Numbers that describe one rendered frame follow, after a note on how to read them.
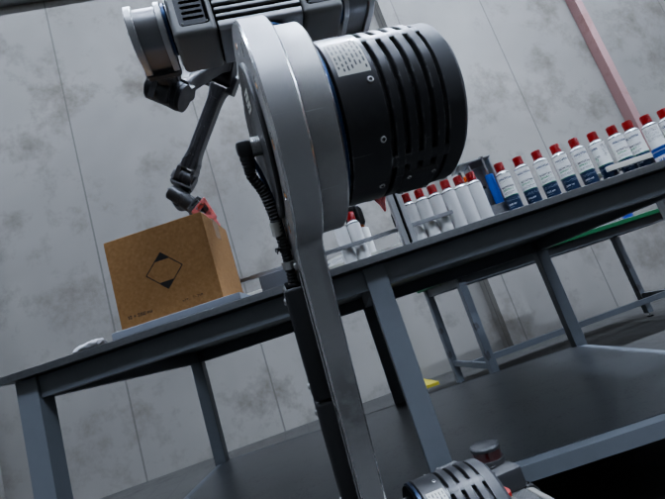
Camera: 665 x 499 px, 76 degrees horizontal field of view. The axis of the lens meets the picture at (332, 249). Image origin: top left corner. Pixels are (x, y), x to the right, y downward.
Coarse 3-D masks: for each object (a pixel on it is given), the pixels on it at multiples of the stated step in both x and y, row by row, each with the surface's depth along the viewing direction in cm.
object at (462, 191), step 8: (456, 176) 161; (456, 184) 161; (464, 184) 160; (456, 192) 161; (464, 192) 159; (464, 200) 158; (472, 200) 159; (464, 208) 159; (472, 208) 157; (472, 216) 157
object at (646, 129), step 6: (648, 114) 162; (642, 120) 162; (648, 120) 161; (648, 126) 160; (654, 126) 159; (642, 132) 163; (648, 132) 160; (654, 132) 159; (660, 132) 159; (648, 138) 161; (654, 138) 159; (660, 138) 159; (648, 144) 162; (654, 144) 160; (660, 144) 158
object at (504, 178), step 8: (496, 168) 162; (504, 168) 161; (496, 176) 162; (504, 176) 159; (504, 184) 159; (512, 184) 159; (504, 192) 160; (512, 192) 158; (512, 200) 158; (520, 200) 158; (512, 208) 158
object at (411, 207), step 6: (408, 198) 161; (408, 204) 160; (414, 204) 160; (408, 210) 160; (414, 210) 159; (414, 216) 159; (414, 228) 159; (420, 228) 158; (420, 234) 158; (426, 234) 158
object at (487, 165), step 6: (486, 162) 171; (468, 168) 171; (480, 168) 178; (486, 168) 167; (492, 168) 168; (480, 174) 178; (486, 174) 175; (480, 180) 177; (486, 186) 177; (486, 192) 172; (492, 198) 171; (504, 198) 166; (492, 204) 170; (498, 204) 163; (504, 204) 163; (492, 210) 162; (498, 210) 162; (504, 210) 162
